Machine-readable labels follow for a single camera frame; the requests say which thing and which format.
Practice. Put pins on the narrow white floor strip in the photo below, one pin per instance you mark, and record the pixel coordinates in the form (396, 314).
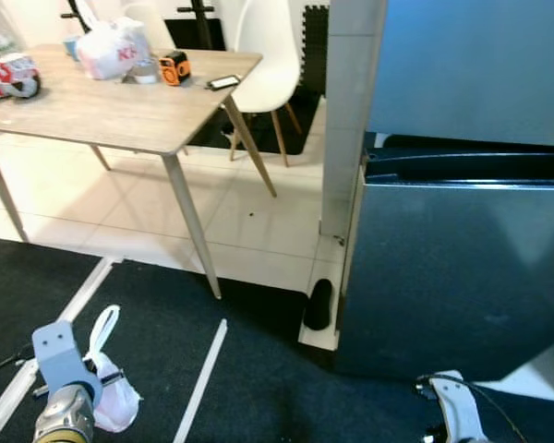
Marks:
(203, 378)

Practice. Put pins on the white shell chair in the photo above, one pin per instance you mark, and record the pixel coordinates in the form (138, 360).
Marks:
(157, 23)
(268, 55)

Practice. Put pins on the black box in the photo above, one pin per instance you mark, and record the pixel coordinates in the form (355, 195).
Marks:
(189, 37)

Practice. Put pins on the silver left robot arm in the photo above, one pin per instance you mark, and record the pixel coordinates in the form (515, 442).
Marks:
(65, 420)

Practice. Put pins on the black white round container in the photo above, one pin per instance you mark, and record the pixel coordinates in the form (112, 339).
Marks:
(26, 87)

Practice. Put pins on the black smartphone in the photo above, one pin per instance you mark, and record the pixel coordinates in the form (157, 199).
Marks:
(223, 82)

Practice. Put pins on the small white bag red print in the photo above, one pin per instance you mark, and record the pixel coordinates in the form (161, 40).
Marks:
(120, 406)

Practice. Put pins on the black floor mat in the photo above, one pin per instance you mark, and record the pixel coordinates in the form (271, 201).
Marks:
(258, 388)

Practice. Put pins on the grey fridge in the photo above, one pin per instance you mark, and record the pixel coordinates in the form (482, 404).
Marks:
(462, 268)

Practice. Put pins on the black foam puzzle mat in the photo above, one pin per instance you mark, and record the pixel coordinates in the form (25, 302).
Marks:
(307, 55)

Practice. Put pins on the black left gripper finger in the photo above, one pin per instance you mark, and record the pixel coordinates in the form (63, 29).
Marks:
(109, 377)

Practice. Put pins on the orange black speaker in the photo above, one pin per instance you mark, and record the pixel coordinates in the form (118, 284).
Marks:
(174, 68)

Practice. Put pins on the large white bag red print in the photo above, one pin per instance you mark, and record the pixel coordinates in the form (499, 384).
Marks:
(111, 55)

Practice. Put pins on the black rounded stopper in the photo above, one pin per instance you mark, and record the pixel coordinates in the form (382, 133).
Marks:
(319, 305)

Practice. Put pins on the light wooden table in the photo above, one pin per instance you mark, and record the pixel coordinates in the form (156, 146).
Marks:
(120, 101)

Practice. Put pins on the blue cup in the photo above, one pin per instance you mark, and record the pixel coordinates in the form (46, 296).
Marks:
(71, 48)

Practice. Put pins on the wide white floor strip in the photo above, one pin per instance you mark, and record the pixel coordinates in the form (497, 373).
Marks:
(78, 300)

